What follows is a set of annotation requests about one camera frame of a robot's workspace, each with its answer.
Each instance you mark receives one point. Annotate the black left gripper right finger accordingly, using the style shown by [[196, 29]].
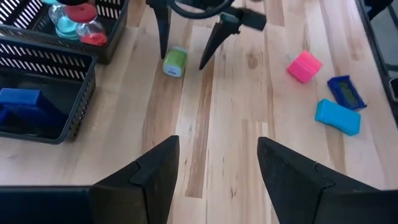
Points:
[[295, 193]]

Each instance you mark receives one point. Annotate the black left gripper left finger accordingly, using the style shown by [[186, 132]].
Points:
[[149, 186]]

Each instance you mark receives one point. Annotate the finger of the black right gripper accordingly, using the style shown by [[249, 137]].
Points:
[[163, 28], [217, 40]]

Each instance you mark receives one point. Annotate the green USB charger cube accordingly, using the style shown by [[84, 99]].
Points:
[[174, 62]]

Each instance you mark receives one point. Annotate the pink USB charger cube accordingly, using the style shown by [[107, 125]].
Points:
[[304, 67]]

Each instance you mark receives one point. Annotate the red sand hourglass black caps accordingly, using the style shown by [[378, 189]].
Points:
[[81, 12]]

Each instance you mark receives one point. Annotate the teal plastic box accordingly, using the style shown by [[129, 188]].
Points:
[[337, 116]]

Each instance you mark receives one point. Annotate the black slotted plastic basket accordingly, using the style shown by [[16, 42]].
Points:
[[115, 31], [84, 93]]

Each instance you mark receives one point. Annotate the navy box with clear window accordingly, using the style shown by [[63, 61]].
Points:
[[346, 93]]

